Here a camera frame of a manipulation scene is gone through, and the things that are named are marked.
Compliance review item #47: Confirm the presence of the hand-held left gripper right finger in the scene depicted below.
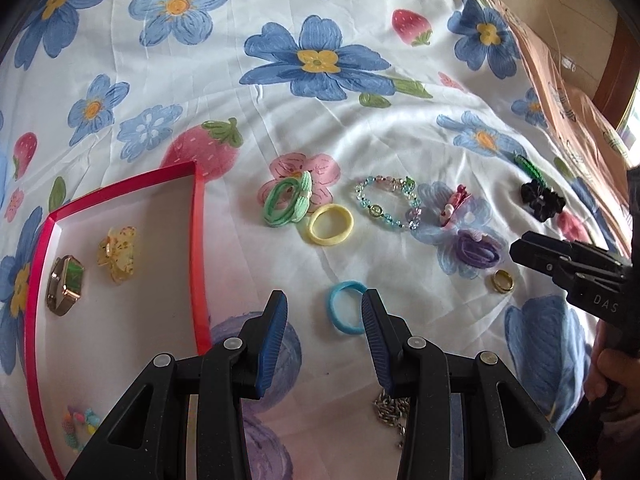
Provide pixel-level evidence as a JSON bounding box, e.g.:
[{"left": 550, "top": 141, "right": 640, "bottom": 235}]
[{"left": 361, "top": 288, "right": 576, "bottom": 480}]

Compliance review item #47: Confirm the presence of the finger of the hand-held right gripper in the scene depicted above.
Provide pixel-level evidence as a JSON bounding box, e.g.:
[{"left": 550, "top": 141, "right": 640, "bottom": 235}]
[
  {"left": 509, "top": 241, "right": 577, "bottom": 284},
  {"left": 520, "top": 231, "right": 582, "bottom": 262}
]

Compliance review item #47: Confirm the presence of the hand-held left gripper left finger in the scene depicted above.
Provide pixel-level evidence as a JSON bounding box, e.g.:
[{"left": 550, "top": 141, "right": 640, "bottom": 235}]
[{"left": 65, "top": 290, "right": 290, "bottom": 480}]

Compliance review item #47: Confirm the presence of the blue hair tie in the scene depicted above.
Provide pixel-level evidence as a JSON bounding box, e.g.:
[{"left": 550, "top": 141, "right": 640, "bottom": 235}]
[{"left": 327, "top": 281, "right": 371, "bottom": 337}]

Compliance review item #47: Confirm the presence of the red jewelry box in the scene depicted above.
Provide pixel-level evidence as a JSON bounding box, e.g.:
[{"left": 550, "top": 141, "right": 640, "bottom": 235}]
[{"left": 22, "top": 161, "right": 213, "bottom": 480}]

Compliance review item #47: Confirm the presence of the person's right hand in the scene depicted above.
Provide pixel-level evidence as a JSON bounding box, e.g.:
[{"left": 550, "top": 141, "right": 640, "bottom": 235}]
[{"left": 584, "top": 320, "right": 640, "bottom": 402}]

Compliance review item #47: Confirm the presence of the black scrunchie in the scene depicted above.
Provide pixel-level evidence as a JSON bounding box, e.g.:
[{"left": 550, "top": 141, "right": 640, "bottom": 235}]
[{"left": 520, "top": 178, "right": 567, "bottom": 222}]

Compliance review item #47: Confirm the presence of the green hair clip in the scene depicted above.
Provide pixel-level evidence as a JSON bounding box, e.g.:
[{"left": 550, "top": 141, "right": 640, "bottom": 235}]
[{"left": 512, "top": 151, "right": 543, "bottom": 181}]

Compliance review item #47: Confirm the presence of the pink hair clip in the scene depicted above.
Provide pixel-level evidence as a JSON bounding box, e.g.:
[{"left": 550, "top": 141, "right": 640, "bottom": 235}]
[{"left": 439, "top": 185, "right": 473, "bottom": 228}]

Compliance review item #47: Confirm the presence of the brown printed cloth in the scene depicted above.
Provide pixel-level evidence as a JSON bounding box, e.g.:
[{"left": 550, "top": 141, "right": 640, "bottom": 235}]
[{"left": 500, "top": 0, "right": 633, "bottom": 256}]

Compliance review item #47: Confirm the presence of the yellow flower hair claw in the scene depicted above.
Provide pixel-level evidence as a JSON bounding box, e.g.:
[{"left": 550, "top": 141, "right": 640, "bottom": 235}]
[{"left": 96, "top": 226, "right": 137, "bottom": 285}]

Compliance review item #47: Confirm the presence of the green-faced gold watch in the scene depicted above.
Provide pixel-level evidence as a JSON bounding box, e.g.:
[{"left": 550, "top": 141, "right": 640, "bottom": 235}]
[{"left": 46, "top": 255, "right": 85, "bottom": 318}]

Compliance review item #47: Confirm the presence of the floral bedsheet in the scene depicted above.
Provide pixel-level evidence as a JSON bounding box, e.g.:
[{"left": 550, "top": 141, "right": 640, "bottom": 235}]
[{"left": 0, "top": 0, "right": 631, "bottom": 480}]

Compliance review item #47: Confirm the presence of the gold ring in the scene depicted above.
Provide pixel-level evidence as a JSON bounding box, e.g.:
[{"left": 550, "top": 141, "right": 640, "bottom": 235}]
[{"left": 489, "top": 270, "right": 516, "bottom": 293}]

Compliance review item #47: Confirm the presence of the purple hair tie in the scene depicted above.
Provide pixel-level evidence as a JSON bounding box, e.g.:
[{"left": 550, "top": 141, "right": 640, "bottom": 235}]
[{"left": 457, "top": 230, "right": 503, "bottom": 267}]

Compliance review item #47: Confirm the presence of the silver chain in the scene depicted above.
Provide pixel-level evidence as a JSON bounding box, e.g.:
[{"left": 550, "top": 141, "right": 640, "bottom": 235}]
[{"left": 374, "top": 387, "right": 411, "bottom": 450}]

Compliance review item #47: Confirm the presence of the yellow hair tie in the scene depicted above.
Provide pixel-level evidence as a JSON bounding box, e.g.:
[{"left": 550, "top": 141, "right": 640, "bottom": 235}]
[{"left": 306, "top": 203, "right": 354, "bottom": 247}]

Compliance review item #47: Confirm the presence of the clear blue beaded bracelet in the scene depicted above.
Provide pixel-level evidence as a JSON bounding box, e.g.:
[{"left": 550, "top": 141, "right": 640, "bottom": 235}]
[{"left": 355, "top": 175, "right": 423, "bottom": 233}]

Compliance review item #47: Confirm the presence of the green hair tie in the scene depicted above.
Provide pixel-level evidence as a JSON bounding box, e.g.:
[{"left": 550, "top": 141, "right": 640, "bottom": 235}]
[{"left": 259, "top": 170, "right": 315, "bottom": 228}]

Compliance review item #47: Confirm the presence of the wooden frame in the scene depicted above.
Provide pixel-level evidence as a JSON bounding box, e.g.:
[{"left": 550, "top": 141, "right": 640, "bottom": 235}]
[{"left": 592, "top": 15, "right": 640, "bottom": 131}]

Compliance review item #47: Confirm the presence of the colourful bead bracelet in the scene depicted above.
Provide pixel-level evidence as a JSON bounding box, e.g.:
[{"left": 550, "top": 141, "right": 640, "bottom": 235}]
[{"left": 60, "top": 406, "right": 103, "bottom": 453}]

